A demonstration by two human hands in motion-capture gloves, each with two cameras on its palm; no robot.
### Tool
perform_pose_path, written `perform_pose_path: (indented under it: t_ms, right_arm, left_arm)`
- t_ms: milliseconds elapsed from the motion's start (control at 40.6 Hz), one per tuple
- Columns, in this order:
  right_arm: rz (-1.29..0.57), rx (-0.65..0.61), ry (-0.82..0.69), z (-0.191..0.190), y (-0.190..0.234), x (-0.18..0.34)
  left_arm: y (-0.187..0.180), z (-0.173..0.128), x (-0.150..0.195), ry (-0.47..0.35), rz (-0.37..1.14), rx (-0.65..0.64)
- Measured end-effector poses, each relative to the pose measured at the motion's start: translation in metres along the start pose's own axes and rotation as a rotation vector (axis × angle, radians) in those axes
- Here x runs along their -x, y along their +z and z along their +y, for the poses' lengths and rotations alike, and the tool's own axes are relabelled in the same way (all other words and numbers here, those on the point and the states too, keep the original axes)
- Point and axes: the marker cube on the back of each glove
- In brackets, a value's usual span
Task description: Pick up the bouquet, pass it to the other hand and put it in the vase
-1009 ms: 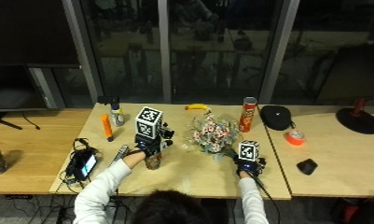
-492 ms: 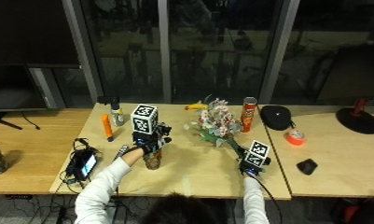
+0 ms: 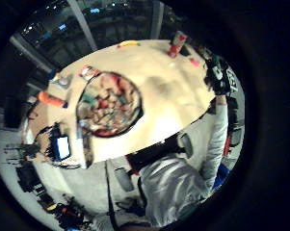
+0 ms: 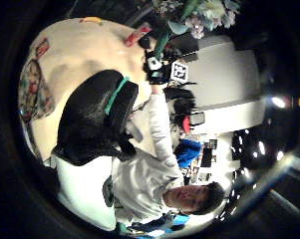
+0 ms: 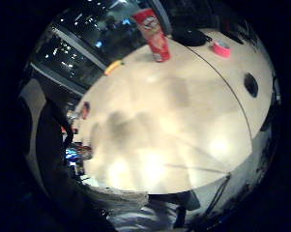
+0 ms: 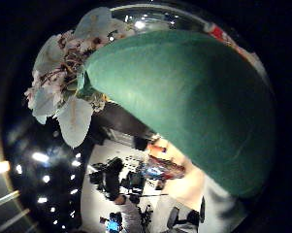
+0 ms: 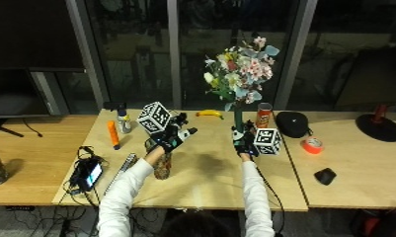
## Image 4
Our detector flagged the the person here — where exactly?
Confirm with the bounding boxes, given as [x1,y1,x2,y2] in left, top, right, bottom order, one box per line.
[102,92,227,235]

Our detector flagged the yellow and red packet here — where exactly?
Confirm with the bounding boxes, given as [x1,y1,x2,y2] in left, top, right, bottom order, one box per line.
[79,16,104,26]

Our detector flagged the red and grey device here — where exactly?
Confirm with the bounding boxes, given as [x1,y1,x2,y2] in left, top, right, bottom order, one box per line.
[181,112,206,134]

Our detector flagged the pale artificial flower bouquet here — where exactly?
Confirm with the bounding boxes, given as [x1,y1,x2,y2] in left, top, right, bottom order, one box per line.
[151,0,242,62]

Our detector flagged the red flat packet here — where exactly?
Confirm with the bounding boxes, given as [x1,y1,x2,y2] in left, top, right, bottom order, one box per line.
[124,24,152,48]

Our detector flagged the small white palm camera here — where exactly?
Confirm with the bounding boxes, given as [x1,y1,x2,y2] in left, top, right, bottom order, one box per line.
[147,56,162,72]

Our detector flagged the white marker cube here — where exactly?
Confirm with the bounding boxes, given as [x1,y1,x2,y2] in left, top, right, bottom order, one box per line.
[169,61,189,84]

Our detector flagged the blue chair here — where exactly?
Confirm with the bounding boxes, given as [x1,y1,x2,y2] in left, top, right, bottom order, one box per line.
[173,138,202,169]

